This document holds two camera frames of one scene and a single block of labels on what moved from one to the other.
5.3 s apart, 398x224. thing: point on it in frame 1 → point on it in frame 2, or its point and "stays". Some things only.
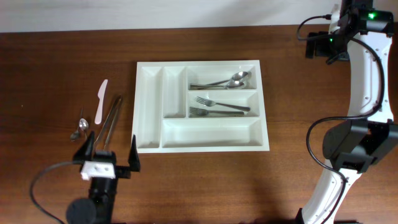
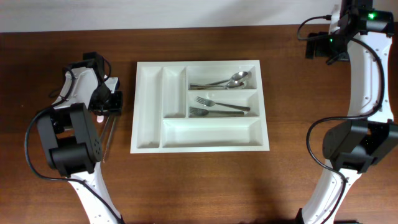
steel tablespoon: (236, 76) stays
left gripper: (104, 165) → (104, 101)
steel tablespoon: (232, 85) stays
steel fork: (211, 102) stays
